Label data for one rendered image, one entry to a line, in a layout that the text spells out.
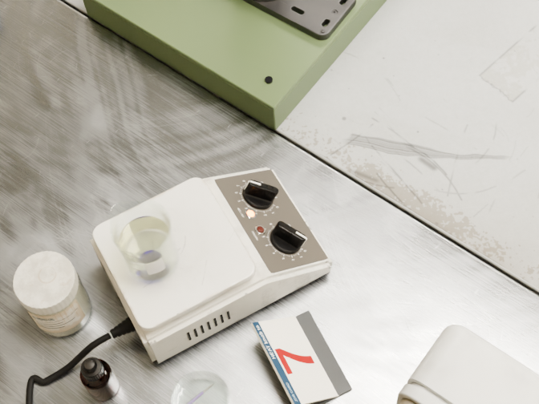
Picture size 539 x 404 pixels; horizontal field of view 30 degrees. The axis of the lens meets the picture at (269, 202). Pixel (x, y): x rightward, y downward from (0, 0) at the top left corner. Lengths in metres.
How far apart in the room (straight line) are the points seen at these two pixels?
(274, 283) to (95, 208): 0.23
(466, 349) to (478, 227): 0.70
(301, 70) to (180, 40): 0.14
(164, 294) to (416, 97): 0.38
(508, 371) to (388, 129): 0.76
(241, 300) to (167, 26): 0.34
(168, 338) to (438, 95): 0.41
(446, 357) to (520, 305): 0.67
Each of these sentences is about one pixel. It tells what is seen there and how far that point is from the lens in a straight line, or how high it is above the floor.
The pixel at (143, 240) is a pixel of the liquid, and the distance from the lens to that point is 0.90.
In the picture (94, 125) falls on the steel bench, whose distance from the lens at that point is 1.13.
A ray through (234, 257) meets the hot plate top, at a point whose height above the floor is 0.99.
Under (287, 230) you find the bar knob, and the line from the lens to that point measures 0.96.
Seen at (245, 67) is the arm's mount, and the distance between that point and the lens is 1.09.
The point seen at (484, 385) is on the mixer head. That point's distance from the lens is 0.35.
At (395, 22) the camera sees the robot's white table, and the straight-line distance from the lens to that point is 1.18.
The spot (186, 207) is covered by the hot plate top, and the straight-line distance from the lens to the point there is 0.96.
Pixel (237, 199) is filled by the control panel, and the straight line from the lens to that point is 0.99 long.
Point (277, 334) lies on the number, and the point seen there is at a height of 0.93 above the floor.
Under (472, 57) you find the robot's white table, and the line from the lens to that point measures 1.16.
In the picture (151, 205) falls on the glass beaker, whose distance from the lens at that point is 0.89.
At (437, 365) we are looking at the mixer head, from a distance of 0.35.
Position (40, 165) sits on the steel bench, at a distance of 1.12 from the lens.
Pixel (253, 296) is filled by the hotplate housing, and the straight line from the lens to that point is 0.95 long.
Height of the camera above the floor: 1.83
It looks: 62 degrees down
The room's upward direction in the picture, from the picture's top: 6 degrees counter-clockwise
